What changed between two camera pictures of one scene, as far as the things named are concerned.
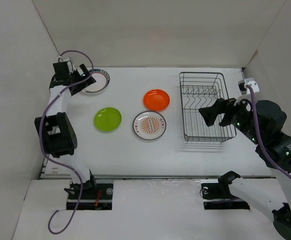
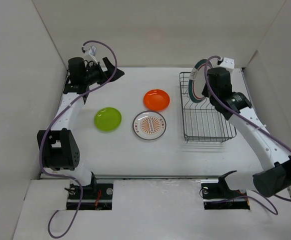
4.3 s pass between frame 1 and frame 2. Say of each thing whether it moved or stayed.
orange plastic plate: stayed
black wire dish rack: stayed
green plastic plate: stayed
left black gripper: moved
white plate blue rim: moved
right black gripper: moved
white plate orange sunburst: stayed
